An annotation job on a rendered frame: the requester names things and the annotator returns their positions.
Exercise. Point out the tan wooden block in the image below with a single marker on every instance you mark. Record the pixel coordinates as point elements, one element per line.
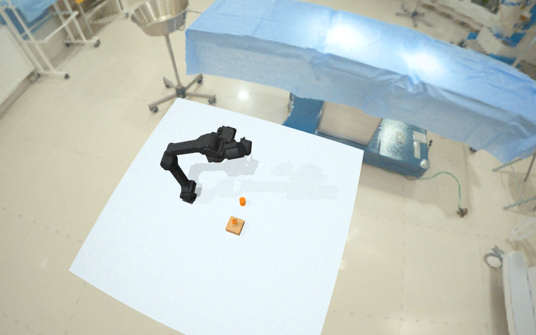
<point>235,229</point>

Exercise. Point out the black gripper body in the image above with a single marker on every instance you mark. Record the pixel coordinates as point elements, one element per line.
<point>247,144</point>

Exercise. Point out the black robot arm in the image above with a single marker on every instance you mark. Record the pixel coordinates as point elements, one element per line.
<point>205,145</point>

